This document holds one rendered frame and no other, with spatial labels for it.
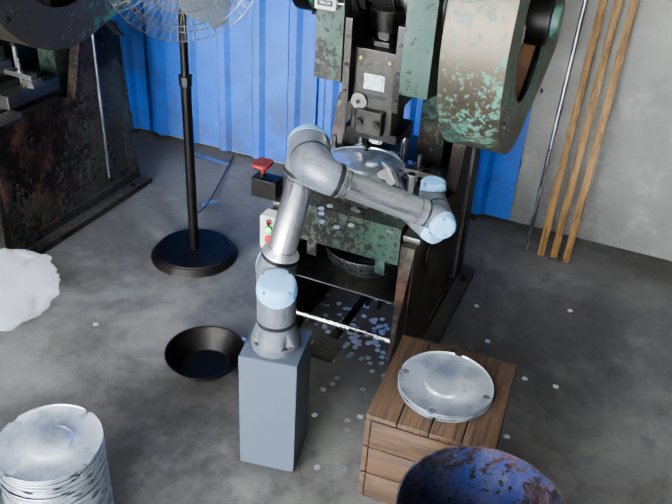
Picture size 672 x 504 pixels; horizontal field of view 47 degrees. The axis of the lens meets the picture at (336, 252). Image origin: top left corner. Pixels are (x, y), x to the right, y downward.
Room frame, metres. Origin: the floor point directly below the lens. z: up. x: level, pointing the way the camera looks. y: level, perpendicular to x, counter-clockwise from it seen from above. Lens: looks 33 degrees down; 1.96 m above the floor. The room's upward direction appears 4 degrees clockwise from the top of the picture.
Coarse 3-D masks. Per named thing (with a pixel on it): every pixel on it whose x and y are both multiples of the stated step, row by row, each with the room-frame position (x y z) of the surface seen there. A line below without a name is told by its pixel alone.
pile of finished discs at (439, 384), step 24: (408, 360) 1.86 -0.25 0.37; (432, 360) 1.87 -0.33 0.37; (456, 360) 1.88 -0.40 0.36; (408, 384) 1.75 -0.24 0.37; (432, 384) 1.75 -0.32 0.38; (456, 384) 1.76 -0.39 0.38; (480, 384) 1.77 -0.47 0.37; (432, 408) 1.66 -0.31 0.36; (456, 408) 1.66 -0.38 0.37; (480, 408) 1.67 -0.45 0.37
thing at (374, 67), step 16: (368, 48) 2.43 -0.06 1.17; (384, 48) 2.44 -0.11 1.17; (368, 64) 2.42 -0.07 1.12; (384, 64) 2.40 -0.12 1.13; (368, 80) 2.42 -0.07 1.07; (384, 80) 2.40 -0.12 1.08; (352, 96) 2.42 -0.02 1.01; (368, 96) 2.42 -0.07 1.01; (384, 96) 2.40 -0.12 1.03; (352, 112) 2.44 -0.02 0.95; (368, 112) 2.38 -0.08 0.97; (384, 112) 2.38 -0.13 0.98; (400, 112) 2.46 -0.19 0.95; (368, 128) 2.38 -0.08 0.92; (384, 128) 2.39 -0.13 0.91
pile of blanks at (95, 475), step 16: (96, 464) 1.45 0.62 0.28; (0, 480) 1.39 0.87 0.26; (64, 480) 1.38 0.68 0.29; (80, 480) 1.40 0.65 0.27; (96, 480) 1.44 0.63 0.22; (16, 496) 1.35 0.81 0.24; (32, 496) 1.34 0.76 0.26; (48, 496) 1.35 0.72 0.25; (64, 496) 1.36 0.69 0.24; (80, 496) 1.39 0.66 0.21; (96, 496) 1.43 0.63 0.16; (112, 496) 1.52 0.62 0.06
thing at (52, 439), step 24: (48, 408) 1.62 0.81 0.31; (72, 408) 1.62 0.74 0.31; (0, 432) 1.51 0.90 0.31; (24, 432) 1.52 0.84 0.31; (48, 432) 1.52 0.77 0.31; (72, 432) 1.53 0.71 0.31; (96, 432) 1.54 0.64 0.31; (0, 456) 1.43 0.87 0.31; (24, 456) 1.43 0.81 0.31; (48, 456) 1.43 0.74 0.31; (72, 456) 1.44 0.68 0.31; (24, 480) 1.35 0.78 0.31; (48, 480) 1.36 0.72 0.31
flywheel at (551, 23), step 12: (540, 0) 2.28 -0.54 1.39; (552, 0) 2.27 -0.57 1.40; (528, 12) 2.26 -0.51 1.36; (540, 12) 2.25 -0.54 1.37; (552, 12) 2.26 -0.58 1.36; (528, 24) 2.25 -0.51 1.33; (540, 24) 2.24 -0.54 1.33; (552, 24) 2.26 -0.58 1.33; (528, 36) 2.26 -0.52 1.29; (540, 36) 2.24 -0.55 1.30; (552, 36) 2.27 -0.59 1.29; (528, 48) 2.56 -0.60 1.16; (528, 60) 2.54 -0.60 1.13; (528, 72) 2.53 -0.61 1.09; (516, 84) 2.46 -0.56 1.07; (516, 96) 2.42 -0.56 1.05
